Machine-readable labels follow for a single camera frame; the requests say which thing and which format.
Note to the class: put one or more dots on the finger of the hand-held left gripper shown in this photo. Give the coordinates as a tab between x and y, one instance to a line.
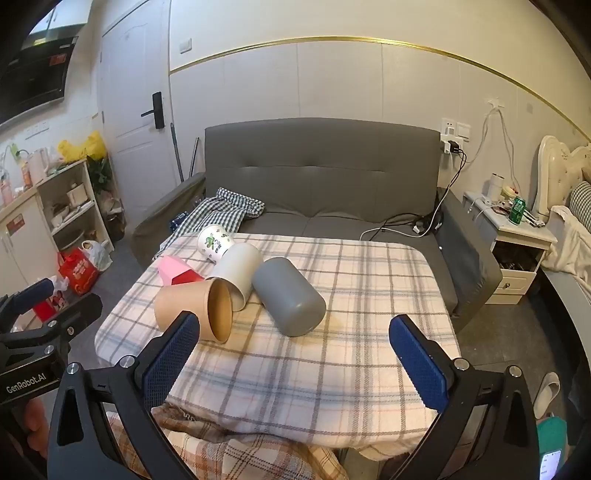
34	293
78	311

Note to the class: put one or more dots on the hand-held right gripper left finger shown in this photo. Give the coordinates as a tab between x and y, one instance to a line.
171	355

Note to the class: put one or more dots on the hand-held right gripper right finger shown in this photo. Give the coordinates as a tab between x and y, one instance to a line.
418	364

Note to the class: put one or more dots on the brown paper cup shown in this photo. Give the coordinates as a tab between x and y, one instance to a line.
184	302

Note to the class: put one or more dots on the plain white cup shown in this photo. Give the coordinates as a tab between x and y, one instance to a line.
235	265

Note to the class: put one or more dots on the white cup with green print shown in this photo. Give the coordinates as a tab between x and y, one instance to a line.
212	242

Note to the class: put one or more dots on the grey cup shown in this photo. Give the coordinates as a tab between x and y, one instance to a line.
286	295

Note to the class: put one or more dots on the person's left hand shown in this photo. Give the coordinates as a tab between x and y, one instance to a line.
36	420

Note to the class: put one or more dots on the red printed box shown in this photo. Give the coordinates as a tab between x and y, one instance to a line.
46	310

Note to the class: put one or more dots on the red shopping bag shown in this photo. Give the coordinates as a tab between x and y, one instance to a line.
78	273

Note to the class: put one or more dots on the white kitchen cabinet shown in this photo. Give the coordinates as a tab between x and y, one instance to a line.
18	240

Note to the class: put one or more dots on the white plastic bag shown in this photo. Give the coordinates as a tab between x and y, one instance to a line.
99	256

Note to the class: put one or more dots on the pink and red box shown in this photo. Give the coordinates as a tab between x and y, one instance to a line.
173	268

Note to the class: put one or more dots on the plaid tablecloth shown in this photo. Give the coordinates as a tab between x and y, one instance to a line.
323	369

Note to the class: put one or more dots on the white open shelf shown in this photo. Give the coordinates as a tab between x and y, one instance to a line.
90	194

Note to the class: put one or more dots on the orange bottle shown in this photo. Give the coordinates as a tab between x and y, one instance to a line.
26	173

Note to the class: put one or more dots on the white kettle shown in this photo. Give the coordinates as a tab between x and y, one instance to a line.
40	162

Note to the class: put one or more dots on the white slipper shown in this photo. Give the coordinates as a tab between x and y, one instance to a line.
547	394

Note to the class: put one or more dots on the orange plaid blanket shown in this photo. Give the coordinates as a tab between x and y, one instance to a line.
254	459

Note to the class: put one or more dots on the yellow plastic bag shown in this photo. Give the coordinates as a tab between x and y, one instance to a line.
85	146

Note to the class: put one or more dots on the green phone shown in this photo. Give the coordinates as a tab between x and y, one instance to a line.
551	443

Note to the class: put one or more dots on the green checked cloth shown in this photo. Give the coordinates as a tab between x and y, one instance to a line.
221	205

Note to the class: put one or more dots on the white nightstand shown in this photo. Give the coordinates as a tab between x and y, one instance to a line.
521	235

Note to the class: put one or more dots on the green can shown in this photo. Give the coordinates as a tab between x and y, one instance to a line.
518	211

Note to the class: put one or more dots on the cream bedding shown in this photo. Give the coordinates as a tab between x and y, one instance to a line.
570	249

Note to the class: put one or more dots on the white tumbler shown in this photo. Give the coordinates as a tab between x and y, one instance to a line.
497	187

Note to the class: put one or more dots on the grey sofa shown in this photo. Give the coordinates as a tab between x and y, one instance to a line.
323	184

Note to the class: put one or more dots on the black range hood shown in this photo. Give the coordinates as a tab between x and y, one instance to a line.
32	78

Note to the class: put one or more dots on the black charger plug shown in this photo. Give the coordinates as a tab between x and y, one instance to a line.
452	148

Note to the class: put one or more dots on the green checked pillow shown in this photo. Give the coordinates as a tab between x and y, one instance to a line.
581	203

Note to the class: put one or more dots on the cream bed headboard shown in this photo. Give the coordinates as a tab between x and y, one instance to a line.
554	170

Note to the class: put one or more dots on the white door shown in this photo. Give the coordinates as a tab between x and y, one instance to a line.
134	69

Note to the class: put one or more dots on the white wall socket panel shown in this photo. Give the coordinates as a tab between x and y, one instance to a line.
457	130

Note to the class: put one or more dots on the white wall switch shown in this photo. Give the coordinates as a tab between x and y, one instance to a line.
185	45

